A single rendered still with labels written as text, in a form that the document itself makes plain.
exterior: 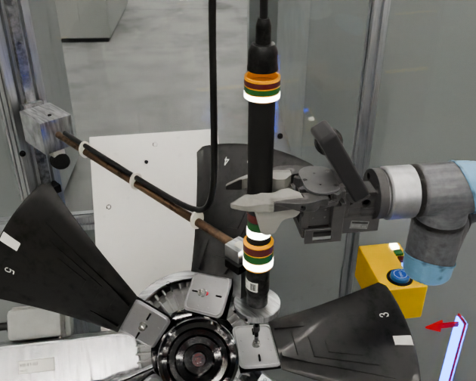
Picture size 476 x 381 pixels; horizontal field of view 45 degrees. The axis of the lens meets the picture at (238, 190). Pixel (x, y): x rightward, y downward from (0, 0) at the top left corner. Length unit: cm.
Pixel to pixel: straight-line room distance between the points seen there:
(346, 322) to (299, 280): 85
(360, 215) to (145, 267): 50
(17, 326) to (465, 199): 76
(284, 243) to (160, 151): 67
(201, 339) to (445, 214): 39
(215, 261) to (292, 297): 96
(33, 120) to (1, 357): 46
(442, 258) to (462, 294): 123
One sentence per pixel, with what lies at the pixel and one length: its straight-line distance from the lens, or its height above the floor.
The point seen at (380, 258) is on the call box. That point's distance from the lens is 133.
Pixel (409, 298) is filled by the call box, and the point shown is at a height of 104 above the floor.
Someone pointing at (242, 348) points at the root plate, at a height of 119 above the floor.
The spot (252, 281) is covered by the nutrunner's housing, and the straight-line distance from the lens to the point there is 83.
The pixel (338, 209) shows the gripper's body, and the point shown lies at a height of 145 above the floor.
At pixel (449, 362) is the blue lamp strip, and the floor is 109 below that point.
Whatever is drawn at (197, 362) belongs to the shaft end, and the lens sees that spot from 87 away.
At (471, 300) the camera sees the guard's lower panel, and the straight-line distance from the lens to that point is 215.
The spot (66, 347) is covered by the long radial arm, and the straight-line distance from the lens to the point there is 105.
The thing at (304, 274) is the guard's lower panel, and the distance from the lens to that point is 181.
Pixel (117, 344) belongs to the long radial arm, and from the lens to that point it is 104.
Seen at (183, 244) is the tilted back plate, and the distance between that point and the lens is 115.
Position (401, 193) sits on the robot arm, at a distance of 79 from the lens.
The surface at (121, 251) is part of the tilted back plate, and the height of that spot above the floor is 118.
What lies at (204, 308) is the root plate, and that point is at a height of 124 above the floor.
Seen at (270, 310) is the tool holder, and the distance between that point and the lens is 86.
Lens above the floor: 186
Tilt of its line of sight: 31 degrees down
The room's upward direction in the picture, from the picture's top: straight up
